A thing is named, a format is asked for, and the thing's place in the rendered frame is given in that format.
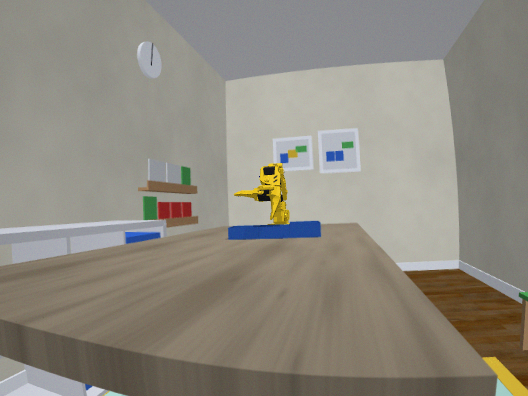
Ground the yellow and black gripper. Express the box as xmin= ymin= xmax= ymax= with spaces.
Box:
xmin=234 ymin=185 xmax=281 ymax=220

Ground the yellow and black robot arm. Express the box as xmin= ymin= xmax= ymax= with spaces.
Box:
xmin=260 ymin=163 xmax=289 ymax=225

